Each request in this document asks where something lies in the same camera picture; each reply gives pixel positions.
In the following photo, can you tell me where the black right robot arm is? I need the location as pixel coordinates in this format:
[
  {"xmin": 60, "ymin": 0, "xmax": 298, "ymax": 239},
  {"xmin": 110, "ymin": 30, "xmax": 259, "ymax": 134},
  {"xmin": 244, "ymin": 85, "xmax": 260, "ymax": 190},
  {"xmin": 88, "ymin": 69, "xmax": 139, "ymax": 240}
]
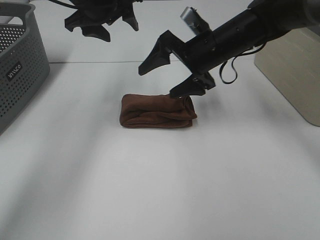
[{"xmin": 138, "ymin": 0, "xmax": 320, "ymax": 98}]

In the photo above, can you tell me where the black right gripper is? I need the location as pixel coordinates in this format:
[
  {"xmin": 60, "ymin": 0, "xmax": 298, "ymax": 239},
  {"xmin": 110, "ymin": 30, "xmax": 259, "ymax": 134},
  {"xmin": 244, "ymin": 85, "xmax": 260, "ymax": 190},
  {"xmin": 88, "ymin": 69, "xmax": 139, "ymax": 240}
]
[{"xmin": 138, "ymin": 25, "xmax": 240, "ymax": 98}]

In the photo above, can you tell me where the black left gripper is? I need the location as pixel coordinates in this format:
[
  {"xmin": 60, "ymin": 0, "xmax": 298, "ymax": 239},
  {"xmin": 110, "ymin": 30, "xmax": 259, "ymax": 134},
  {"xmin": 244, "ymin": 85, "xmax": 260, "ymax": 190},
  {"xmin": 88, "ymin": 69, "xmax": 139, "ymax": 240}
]
[{"xmin": 64, "ymin": 0, "xmax": 139, "ymax": 42}]

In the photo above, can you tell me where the grey perforated plastic basket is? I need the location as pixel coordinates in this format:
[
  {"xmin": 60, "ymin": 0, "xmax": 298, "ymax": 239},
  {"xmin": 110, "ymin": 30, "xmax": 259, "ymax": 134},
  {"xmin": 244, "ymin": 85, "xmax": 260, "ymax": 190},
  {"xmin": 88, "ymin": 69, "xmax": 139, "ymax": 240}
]
[{"xmin": 0, "ymin": 2, "xmax": 50, "ymax": 132}]

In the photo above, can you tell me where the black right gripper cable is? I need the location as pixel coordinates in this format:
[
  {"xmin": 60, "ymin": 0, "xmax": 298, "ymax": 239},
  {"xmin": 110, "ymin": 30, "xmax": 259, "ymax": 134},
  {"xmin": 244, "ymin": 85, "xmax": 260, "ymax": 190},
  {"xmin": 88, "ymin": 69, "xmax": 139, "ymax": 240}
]
[{"xmin": 219, "ymin": 42, "xmax": 266, "ymax": 85}]

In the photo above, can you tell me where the beige storage box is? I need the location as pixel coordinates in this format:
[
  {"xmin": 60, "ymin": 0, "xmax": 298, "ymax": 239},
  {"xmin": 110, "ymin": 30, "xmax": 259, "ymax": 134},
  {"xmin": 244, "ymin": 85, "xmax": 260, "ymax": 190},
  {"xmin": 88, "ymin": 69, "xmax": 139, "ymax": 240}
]
[{"xmin": 254, "ymin": 28, "xmax": 320, "ymax": 126}]

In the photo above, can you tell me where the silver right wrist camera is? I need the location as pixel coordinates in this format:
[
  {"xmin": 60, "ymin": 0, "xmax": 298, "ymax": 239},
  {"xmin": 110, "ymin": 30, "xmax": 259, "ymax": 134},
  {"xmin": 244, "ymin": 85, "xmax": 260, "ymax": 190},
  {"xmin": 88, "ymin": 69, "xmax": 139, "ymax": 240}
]
[{"xmin": 180, "ymin": 6, "xmax": 211, "ymax": 36}]

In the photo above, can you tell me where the brown towel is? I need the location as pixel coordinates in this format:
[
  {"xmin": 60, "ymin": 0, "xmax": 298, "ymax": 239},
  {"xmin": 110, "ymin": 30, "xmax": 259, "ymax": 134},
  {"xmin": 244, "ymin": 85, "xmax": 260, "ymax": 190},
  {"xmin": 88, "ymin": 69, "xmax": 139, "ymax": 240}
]
[{"xmin": 119, "ymin": 94, "xmax": 197, "ymax": 129}]

